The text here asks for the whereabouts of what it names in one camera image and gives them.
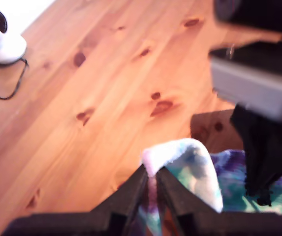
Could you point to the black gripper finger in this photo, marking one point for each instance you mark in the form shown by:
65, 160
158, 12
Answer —
276, 152
249, 147
177, 204
128, 199

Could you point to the tie-dye Hugging Face sock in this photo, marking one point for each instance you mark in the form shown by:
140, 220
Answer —
195, 159

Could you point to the white round security camera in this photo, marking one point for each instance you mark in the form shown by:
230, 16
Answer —
3, 46

